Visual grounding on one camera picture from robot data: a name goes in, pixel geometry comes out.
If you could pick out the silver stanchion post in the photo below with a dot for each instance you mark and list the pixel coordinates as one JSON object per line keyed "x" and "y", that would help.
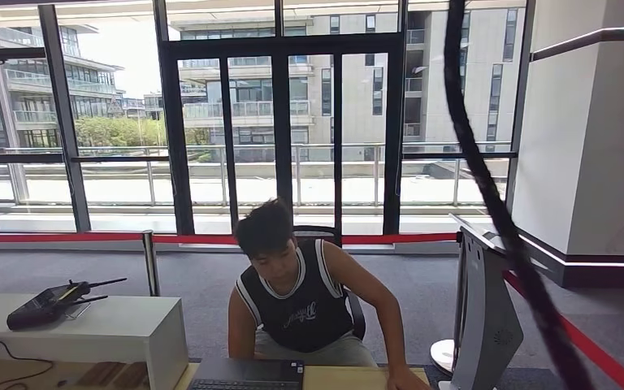
{"x": 150, "y": 264}

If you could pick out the black controller with antennas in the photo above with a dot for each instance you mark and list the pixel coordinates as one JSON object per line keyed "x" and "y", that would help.
{"x": 43, "y": 309}

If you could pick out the green trees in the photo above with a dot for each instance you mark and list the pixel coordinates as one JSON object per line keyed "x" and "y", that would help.
{"x": 113, "y": 132}

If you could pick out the glass balcony building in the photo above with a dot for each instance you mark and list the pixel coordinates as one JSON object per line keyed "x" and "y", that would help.
{"x": 21, "y": 97}

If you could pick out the black glass door frame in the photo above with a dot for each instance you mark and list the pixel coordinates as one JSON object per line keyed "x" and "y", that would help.
{"x": 282, "y": 134}

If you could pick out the dark grey laptop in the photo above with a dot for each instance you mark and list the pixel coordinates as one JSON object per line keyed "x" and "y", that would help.
{"x": 242, "y": 374}

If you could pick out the black window frame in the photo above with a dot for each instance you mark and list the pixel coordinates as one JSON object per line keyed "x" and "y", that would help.
{"x": 66, "y": 134}

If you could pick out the beige office building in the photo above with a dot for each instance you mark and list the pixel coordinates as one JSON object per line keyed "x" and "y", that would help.
{"x": 355, "y": 107}

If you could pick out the person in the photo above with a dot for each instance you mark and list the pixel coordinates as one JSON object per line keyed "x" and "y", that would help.
{"x": 301, "y": 317}

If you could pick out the dark brown wooden block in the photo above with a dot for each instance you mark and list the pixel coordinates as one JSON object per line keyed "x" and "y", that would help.
{"x": 131, "y": 377}
{"x": 99, "y": 373}

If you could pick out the person's right forearm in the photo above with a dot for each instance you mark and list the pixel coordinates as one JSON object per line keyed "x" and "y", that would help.
{"x": 241, "y": 339}

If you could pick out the red barrier belt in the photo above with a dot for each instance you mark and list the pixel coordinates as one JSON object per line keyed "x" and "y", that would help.
{"x": 48, "y": 237}
{"x": 597, "y": 355}
{"x": 193, "y": 239}

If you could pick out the metal balcony railing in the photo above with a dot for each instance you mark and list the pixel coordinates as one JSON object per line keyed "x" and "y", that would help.
{"x": 150, "y": 185}

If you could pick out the person's left hand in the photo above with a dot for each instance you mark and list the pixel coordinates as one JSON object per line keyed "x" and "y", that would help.
{"x": 409, "y": 381}

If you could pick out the person's left forearm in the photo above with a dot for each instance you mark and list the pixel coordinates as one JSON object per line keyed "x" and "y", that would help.
{"x": 398, "y": 339}

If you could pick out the black office chair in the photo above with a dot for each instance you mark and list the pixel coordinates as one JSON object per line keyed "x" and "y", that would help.
{"x": 356, "y": 317}

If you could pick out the grey kiosk with white base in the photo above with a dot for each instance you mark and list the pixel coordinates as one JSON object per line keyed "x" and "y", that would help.
{"x": 487, "y": 317}

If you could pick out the clear acrylic stand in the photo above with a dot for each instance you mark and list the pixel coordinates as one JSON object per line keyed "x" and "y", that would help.
{"x": 78, "y": 312}

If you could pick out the white counter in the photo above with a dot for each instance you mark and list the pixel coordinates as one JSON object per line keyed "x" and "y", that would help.
{"x": 102, "y": 328}

